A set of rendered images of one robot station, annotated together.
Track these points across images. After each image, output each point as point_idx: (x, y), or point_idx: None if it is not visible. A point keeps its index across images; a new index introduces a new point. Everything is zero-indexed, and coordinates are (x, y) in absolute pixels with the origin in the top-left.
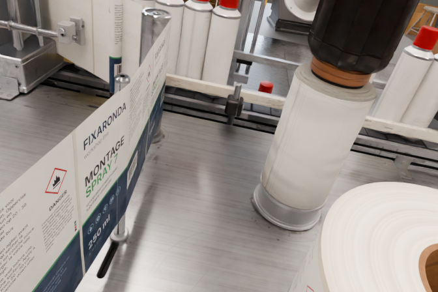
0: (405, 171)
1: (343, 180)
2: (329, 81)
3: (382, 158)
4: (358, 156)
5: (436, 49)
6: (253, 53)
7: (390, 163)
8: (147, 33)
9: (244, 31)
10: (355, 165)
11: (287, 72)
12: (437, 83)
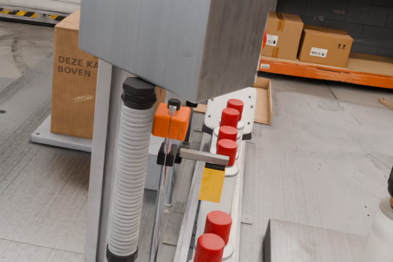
0: (244, 216)
1: (319, 259)
2: None
3: (271, 223)
4: (276, 237)
5: (73, 89)
6: (180, 257)
7: (276, 220)
8: None
9: (156, 246)
10: (293, 245)
11: (23, 242)
12: (240, 143)
